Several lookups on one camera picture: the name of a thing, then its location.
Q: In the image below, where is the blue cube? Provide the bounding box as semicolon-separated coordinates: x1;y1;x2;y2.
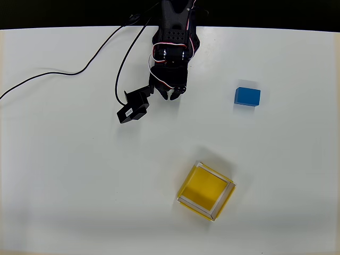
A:
234;87;261;107

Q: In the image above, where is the black webcam on bracket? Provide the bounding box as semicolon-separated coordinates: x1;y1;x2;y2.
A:
116;84;156;125

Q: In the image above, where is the yellow square tray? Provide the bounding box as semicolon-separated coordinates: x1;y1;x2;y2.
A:
176;161;237;223

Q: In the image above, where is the black webcam cable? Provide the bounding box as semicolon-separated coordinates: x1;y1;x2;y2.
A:
0;10;154;106

